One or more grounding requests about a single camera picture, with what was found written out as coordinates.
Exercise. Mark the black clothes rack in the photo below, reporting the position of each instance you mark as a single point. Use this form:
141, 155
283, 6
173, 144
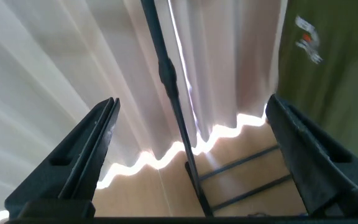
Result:
168, 74

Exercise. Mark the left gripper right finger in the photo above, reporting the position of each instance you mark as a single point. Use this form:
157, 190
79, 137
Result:
315, 161

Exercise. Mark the beige curtain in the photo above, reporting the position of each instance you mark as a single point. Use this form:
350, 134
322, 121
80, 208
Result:
42, 62

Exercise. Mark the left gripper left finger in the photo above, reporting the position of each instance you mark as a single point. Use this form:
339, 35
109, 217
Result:
79, 161

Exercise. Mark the green long-sleeved shirt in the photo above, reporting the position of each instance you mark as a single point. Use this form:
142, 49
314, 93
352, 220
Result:
337, 93

